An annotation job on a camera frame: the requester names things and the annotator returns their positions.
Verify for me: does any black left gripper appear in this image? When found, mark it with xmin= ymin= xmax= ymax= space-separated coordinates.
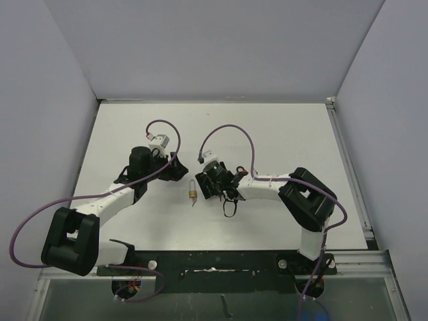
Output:
xmin=143 ymin=150 xmax=187 ymax=182

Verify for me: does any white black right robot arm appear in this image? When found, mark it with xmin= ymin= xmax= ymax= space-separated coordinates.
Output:
xmin=195 ymin=160 xmax=337 ymax=274

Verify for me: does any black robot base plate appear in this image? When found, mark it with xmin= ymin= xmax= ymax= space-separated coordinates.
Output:
xmin=96 ymin=250 xmax=337 ymax=299

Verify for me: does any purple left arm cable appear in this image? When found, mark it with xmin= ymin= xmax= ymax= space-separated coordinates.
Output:
xmin=9 ymin=119 xmax=183 ymax=268

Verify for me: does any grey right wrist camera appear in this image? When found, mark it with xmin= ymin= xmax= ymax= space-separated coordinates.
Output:
xmin=197 ymin=150 xmax=219 ymax=167

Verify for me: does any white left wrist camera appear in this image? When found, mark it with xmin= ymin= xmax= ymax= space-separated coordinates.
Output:
xmin=146 ymin=133 xmax=170 ymax=158

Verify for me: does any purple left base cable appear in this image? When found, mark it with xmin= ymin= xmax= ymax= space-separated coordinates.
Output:
xmin=100 ymin=263 xmax=165 ymax=304

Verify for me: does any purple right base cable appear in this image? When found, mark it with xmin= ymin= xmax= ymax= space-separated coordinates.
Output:
xmin=299 ymin=284 xmax=332 ymax=321

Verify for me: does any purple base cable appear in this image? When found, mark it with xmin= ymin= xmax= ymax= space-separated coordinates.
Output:
xmin=100 ymin=263 xmax=165 ymax=304
xmin=299 ymin=284 xmax=332 ymax=321

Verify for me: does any brass long-shackle padlock left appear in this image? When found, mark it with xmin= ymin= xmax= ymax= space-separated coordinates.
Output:
xmin=189 ymin=179 xmax=197 ymax=201

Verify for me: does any aluminium table edge rail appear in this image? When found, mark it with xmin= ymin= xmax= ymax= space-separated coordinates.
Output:
xmin=325 ymin=96 xmax=411 ymax=320

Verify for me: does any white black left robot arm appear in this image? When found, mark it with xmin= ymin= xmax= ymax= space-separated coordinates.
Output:
xmin=41 ymin=146 xmax=189 ymax=276

